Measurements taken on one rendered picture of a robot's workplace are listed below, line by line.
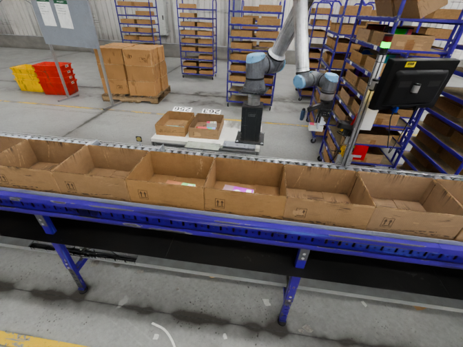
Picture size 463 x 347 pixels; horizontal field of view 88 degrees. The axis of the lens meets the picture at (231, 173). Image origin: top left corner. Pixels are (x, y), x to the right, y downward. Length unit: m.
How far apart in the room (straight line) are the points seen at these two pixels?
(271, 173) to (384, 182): 0.62
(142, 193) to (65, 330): 1.16
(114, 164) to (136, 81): 4.19
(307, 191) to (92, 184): 1.17
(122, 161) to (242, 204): 0.82
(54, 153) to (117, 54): 4.16
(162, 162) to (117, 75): 4.55
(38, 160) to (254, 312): 1.77
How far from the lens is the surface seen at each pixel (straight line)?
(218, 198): 1.17
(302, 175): 1.42
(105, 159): 1.68
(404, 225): 1.37
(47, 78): 6.98
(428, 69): 1.95
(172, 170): 1.51
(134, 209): 1.30
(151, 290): 2.08
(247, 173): 1.40
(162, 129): 2.35
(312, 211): 1.20
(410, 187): 1.64
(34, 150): 1.97
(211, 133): 2.23
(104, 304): 2.13
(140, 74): 5.69
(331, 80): 1.81
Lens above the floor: 1.75
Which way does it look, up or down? 34 degrees down
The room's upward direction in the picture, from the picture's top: 2 degrees clockwise
